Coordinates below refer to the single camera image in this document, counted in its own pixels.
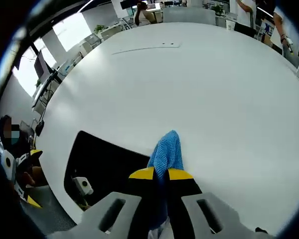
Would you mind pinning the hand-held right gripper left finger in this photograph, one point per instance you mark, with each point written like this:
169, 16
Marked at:
109, 219

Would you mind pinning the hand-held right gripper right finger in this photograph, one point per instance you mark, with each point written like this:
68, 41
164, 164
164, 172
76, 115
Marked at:
201, 219

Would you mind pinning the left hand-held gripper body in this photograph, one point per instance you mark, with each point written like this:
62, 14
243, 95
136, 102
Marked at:
8, 163

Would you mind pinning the black tablet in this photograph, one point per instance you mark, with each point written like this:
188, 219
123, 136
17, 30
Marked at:
102, 161

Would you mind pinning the blue cleaning cloth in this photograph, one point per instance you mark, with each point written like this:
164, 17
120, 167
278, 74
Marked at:
167, 152

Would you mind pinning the person's left hand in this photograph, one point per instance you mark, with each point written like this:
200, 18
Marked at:
31, 176

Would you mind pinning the grey mesh office chair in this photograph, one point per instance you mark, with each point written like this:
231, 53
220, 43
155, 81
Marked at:
52, 214

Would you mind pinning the person's head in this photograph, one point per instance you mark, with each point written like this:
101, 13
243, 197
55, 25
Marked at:
3, 119

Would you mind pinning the green potted plant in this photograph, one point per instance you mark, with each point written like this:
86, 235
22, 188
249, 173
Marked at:
99, 28
38, 83
218, 10

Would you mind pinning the dark computer monitor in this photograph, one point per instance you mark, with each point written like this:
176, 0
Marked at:
41, 64

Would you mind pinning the grey chair back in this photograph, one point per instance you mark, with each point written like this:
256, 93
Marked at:
189, 16

